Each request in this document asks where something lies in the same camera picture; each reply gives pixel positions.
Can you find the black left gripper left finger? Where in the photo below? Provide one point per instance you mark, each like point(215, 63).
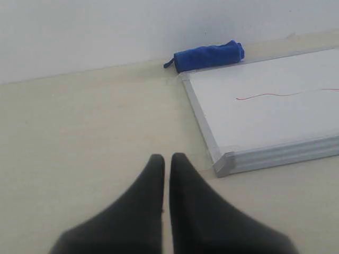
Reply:
point(132, 224)

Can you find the blue cloth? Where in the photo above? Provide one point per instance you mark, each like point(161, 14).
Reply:
point(207, 57)

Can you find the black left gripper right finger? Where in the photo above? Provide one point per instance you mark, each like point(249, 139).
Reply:
point(203, 222)

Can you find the white board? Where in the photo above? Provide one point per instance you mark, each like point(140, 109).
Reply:
point(267, 113)

